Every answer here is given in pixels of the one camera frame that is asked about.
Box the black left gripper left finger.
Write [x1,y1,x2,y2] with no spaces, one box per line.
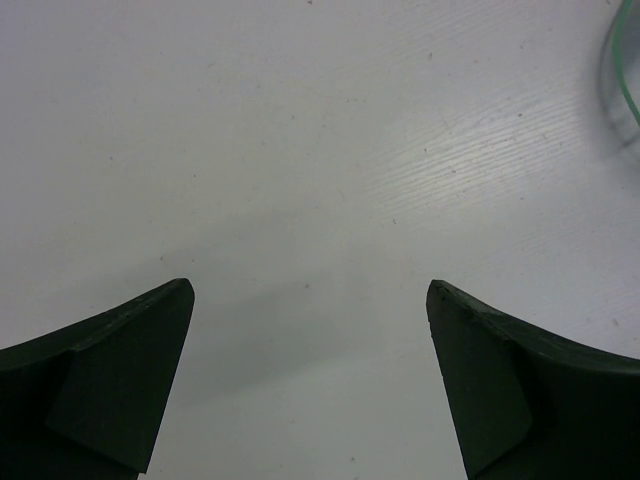
[1,278,195,479]

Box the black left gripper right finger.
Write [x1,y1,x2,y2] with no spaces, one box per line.
[426,280,639,479]

